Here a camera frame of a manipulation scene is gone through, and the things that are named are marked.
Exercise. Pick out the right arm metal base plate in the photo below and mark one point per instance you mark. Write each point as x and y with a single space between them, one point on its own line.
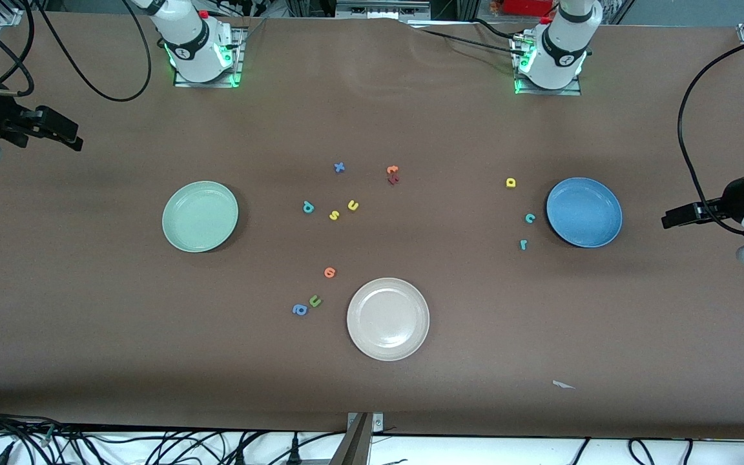
238 51

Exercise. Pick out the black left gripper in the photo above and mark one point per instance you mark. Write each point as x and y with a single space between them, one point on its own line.
731 196

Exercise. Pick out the silver metal box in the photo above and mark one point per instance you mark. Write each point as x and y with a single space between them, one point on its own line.
382 10

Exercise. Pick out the light green round plate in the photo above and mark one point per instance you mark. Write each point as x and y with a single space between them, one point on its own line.
200 216

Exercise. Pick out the beige round plate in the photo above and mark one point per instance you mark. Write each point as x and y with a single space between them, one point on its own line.
388 319

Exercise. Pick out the white paper scrap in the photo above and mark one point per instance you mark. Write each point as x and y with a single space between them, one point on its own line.
562 385

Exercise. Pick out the teal foam letter p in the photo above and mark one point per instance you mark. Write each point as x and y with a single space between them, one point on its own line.
310 210

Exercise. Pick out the green foam letter u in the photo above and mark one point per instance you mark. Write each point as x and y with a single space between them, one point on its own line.
317 303

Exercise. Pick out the red box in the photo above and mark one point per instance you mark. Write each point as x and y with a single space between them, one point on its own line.
527 6

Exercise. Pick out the grey metal beam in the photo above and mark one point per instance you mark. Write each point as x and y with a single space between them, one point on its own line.
354 445

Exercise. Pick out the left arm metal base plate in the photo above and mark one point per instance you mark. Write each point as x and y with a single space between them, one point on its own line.
549 92

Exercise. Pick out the black power plug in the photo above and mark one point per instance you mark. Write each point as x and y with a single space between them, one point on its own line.
239 456
294 450

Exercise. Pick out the silver metal table bracket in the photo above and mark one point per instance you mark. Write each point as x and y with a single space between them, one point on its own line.
377 421

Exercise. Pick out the blue foam letter a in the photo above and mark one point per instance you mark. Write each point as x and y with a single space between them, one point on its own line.
303 312

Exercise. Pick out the blue round plate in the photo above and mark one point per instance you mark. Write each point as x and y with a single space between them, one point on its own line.
584 212

